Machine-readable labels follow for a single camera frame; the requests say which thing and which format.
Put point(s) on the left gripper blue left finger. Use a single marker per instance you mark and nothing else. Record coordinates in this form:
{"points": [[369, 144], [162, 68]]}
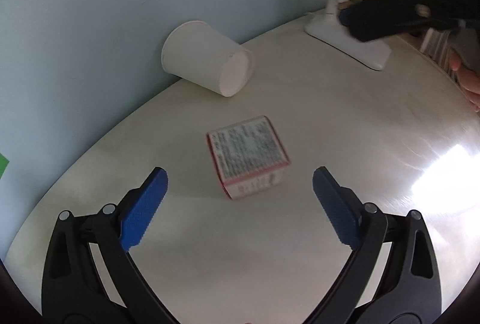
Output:
{"points": [[89, 275]]}

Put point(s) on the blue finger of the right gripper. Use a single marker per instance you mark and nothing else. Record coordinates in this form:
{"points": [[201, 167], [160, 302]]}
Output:
{"points": [[375, 19]]}

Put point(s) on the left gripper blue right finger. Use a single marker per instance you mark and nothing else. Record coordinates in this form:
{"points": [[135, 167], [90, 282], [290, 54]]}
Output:
{"points": [[391, 275]]}

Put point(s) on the person right hand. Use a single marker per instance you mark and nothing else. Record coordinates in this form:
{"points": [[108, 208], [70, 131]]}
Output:
{"points": [[468, 80]]}

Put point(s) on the white desk lamp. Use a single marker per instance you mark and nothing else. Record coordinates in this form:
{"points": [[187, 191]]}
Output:
{"points": [[333, 28]]}

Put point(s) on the white paper cup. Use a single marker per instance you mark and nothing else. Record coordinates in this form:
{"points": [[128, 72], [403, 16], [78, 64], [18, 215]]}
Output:
{"points": [[200, 54]]}

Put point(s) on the small red white carton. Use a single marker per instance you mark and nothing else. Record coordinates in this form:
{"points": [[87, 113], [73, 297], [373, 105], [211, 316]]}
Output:
{"points": [[248, 157]]}

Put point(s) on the green white wall poster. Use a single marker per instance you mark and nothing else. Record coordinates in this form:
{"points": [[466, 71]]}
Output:
{"points": [[3, 164]]}

